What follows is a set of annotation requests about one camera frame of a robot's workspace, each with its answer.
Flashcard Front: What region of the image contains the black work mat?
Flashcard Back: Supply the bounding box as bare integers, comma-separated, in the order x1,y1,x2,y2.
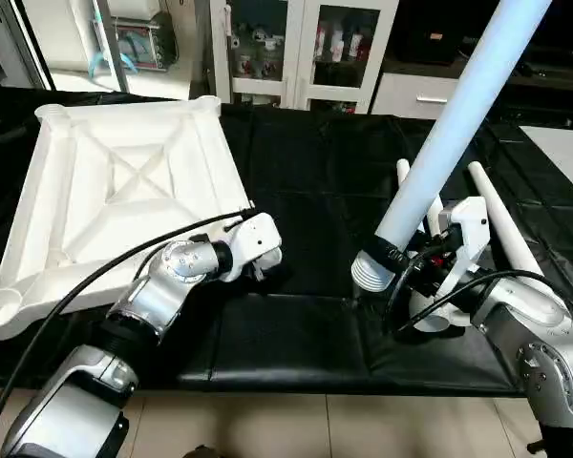
0,86,573,397

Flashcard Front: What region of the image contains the white drawer unit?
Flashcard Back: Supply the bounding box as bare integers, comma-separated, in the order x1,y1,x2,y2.
371,72,459,120

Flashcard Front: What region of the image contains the white flat panel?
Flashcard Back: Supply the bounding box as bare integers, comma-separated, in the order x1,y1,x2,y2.
519,126,573,206

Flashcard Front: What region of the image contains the white glass door cabinet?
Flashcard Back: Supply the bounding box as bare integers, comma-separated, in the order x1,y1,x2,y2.
210,0,400,114

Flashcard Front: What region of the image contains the white plastic table top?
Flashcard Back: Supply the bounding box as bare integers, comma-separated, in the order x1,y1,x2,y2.
0,95,255,342

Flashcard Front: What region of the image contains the storage rack with items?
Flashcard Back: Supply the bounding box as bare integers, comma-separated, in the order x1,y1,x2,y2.
86,0,182,82

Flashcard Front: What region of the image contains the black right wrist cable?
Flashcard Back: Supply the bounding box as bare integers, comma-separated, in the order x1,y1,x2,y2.
382,269,555,337

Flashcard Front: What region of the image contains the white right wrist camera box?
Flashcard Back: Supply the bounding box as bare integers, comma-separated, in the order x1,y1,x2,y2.
436,195,491,302

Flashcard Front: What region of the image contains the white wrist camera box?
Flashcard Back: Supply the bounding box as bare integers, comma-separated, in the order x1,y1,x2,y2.
230,211,284,284
436,195,491,302

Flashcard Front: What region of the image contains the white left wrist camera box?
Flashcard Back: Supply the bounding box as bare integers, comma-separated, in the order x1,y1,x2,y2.
230,211,284,284

